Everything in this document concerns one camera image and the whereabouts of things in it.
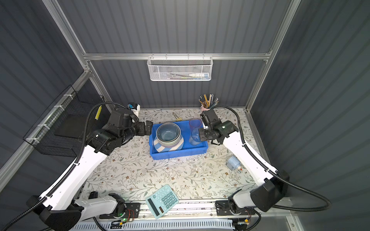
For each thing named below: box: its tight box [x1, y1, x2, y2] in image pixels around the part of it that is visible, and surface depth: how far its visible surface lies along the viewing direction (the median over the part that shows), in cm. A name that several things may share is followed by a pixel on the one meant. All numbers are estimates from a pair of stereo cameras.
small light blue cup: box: [226, 155, 241, 171], surface depth 85 cm
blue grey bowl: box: [156, 122, 182, 145], surface depth 93 cm
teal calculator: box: [145, 184, 179, 219], surface depth 77 cm
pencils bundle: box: [198, 93, 219, 109], surface depth 111 cm
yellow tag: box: [94, 104, 103, 121], surface depth 84 cm
